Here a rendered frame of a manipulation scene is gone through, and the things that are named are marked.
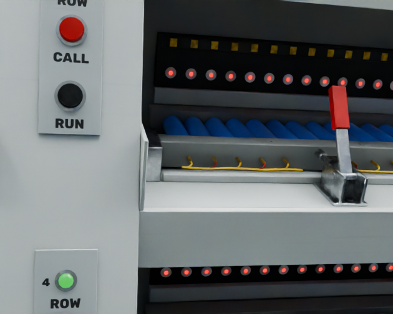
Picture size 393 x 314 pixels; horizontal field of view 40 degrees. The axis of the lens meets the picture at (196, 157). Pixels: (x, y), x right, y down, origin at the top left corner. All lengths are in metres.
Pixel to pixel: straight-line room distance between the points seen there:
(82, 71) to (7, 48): 0.05
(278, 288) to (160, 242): 0.23
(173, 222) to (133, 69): 0.11
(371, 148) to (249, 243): 0.16
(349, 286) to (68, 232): 0.35
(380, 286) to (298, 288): 0.09
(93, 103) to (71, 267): 0.11
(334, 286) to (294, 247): 0.20
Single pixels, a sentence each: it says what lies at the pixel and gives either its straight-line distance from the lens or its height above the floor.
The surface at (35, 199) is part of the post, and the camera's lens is 0.37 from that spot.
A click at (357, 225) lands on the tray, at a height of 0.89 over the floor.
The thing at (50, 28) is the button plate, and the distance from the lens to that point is 0.37.
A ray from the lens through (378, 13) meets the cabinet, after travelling 0.68.
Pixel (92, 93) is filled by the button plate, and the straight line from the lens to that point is 0.37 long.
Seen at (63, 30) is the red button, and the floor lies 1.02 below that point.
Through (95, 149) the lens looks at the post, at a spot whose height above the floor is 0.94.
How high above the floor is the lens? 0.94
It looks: level
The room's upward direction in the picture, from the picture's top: 1 degrees clockwise
